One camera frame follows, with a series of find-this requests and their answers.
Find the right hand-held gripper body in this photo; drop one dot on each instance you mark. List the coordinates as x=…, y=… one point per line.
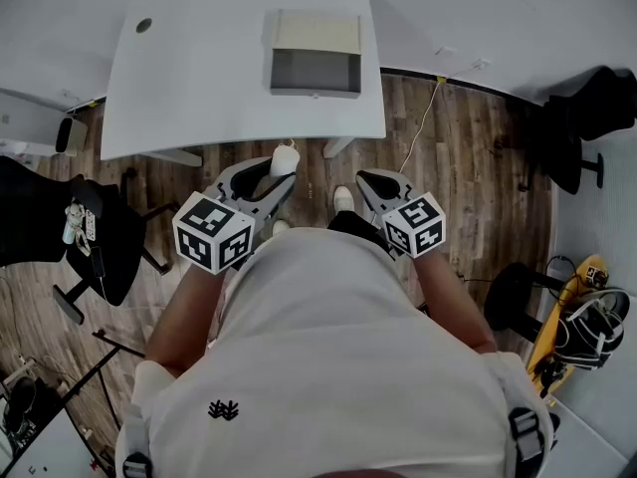
x=413, y=227

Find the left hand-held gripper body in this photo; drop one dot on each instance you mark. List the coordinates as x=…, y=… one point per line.
x=214, y=232

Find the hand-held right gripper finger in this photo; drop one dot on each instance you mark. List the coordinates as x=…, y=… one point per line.
x=368, y=194
x=390, y=176

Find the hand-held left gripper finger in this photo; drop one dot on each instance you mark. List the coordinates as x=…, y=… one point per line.
x=239, y=169
x=281, y=197

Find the small white object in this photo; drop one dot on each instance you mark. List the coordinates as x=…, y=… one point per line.
x=284, y=162

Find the beige grey box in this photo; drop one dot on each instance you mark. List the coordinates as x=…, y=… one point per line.
x=313, y=75

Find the person's left forearm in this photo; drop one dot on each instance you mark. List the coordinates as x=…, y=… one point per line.
x=184, y=316

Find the person's right forearm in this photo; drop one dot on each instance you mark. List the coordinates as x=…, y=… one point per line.
x=448, y=302

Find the white shoe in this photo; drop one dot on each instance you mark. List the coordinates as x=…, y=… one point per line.
x=280, y=227
x=344, y=198

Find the person's black trousers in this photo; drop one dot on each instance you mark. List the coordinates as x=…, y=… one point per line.
x=348, y=222

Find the white table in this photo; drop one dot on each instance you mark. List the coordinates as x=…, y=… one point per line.
x=199, y=92

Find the black round stool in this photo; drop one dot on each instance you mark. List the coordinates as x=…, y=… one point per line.
x=507, y=292

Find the black phone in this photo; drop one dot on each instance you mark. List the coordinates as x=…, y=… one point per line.
x=97, y=262

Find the white printed tag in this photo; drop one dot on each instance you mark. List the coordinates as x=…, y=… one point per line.
x=90, y=224

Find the pale green bottle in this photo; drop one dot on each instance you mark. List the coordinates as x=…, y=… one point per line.
x=71, y=229

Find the person's white shirt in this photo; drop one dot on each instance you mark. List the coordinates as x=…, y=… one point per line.
x=323, y=366

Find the yellow board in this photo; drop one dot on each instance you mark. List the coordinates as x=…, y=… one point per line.
x=545, y=336

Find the grey table grommet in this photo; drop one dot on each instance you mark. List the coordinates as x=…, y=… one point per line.
x=144, y=25

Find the small black-lined bin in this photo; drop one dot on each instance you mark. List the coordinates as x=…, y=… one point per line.
x=67, y=135

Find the black mesh office chair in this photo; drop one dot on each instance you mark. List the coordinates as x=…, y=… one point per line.
x=30, y=217

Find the small black-white tag block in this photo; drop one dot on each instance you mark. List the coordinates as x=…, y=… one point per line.
x=594, y=276

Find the black padded office chair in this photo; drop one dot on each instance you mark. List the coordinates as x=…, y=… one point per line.
x=592, y=112

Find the white desk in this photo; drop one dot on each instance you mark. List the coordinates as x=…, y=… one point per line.
x=50, y=446

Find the white wall socket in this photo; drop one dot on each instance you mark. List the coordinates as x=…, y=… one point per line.
x=482, y=64
x=445, y=51

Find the black camera rig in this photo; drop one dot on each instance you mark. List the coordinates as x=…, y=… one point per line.
x=20, y=406

